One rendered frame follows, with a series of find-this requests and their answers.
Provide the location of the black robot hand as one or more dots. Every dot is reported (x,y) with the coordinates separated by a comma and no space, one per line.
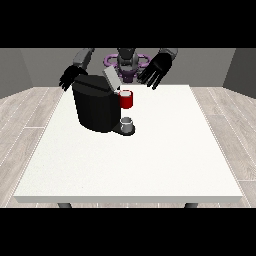
(159,68)
(70,76)

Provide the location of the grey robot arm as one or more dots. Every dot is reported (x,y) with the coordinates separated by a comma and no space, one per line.
(168,52)
(82,57)

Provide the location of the black coffee machine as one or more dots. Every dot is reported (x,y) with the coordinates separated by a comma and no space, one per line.
(95,103)

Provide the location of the pale grey machine lid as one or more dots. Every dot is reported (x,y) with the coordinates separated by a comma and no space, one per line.
(111,77)

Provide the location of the red pod holder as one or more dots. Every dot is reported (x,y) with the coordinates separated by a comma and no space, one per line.
(126,101)

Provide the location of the grey robot trunk purple rings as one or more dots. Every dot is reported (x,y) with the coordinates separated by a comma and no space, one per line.
(126,63)

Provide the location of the small grey cup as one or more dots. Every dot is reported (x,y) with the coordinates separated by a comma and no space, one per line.
(126,125)

